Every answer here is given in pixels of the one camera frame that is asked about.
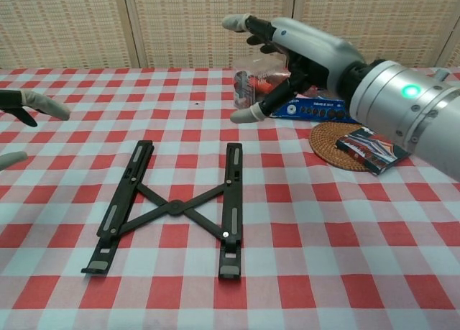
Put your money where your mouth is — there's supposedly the blue cookie box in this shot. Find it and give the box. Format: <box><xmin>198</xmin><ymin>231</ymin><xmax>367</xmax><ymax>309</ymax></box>
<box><xmin>269</xmin><ymin>92</ymin><xmax>355</xmax><ymax>124</ymax></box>

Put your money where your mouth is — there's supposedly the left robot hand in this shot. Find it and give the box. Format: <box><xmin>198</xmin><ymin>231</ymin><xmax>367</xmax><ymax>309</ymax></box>
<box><xmin>0</xmin><ymin>88</ymin><xmax>71</xmax><ymax>173</ymax></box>

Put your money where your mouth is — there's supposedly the round woven brown coaster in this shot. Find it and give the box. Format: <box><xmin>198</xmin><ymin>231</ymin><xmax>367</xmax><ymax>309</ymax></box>
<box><xmin>309</xmin><ymin>121</ymin><xmax>374</xmax><ymax>173</ymax></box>

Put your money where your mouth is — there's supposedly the black folding laptop stand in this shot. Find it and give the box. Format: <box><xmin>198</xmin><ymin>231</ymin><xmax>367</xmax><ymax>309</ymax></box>
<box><xmin>80</xmin><ymin>139</ymin><xmax>244</xmax><ymax>280</ymax></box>

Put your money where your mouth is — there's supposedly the dark patterned card box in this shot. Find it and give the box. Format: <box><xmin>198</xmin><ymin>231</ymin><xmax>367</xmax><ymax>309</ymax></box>
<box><xmin>336</xmin><ymin>127</ymin><xmax>410</xmax><ymax>175</ymax></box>

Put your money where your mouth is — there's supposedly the clear plastic toy box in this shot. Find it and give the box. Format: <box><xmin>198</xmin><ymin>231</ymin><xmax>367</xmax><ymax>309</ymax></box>
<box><xmin>232</xmin><ymin>55</ymin><xmax>293</xmax><ymax>110</ymax></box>

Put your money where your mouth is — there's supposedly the red white checkered tablecloth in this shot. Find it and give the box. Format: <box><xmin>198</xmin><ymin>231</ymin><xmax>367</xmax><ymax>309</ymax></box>
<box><xmin>0</xmin><ymin>67</ymin><xmax>460</xmax><ymax>330</ymax></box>

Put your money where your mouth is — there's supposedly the bamboo folding screen panel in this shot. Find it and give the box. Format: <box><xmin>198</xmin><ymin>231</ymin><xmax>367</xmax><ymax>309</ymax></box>
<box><xmin>444</xmin><ymin>35</ymin><xmax>460</xmax><ymax>68</ymax></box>
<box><xmin>124</xmin><ymin>0</ymin><xmax>298</xmax><ymax>70</ymax></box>
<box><xmin>287</xmin><ymin>0</ymin><xmax>460</xmax><ymax>70</ymax></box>
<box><xmin>0</xmin><ymin>0</ymin><xmax>137</xmax><ymax>70</ymax></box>

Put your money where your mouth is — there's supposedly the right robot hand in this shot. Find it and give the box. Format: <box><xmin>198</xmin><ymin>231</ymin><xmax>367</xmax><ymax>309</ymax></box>
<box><xmin>221</xmin><ymin>14</ymin><xmax>367</xmax><ymax>124</ymax></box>

